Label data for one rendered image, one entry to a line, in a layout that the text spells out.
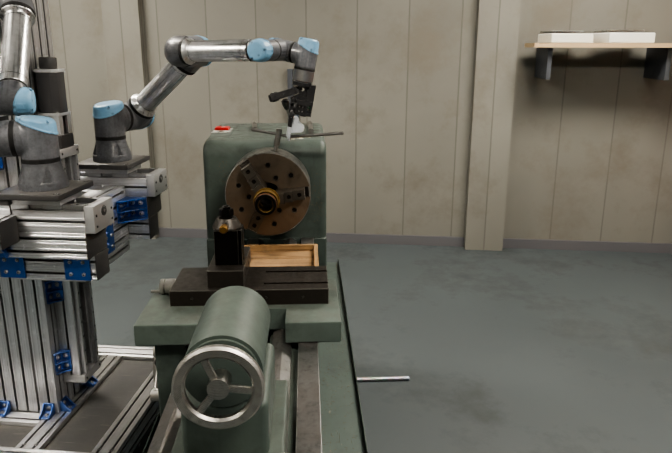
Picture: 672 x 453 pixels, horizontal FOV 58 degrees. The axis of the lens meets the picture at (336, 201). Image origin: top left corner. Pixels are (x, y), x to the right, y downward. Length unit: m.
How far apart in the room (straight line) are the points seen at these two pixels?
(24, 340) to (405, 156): 3.27
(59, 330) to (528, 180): 3.69
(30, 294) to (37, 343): 0.20
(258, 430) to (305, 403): 0.27
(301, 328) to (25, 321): 1.29
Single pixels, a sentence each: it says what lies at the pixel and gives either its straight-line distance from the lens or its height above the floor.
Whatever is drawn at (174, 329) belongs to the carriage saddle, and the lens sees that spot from 1.62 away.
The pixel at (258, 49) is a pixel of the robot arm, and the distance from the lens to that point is 2.09.
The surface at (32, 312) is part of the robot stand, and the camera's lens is 2.54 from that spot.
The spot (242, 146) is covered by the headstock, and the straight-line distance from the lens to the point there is 2.37.
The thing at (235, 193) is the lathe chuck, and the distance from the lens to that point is 2.24.
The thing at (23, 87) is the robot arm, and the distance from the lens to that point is 1.88.
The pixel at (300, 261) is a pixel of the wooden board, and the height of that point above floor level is 0.89.
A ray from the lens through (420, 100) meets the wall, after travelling 4.88.
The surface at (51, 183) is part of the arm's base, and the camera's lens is 2.12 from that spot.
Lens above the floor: 1.61
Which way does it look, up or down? 14 degrees down
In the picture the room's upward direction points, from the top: straight up
